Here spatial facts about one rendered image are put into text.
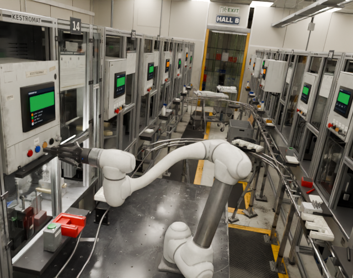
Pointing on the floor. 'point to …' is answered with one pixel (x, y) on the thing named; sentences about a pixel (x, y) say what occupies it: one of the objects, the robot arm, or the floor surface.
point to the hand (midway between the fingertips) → (51, 150)
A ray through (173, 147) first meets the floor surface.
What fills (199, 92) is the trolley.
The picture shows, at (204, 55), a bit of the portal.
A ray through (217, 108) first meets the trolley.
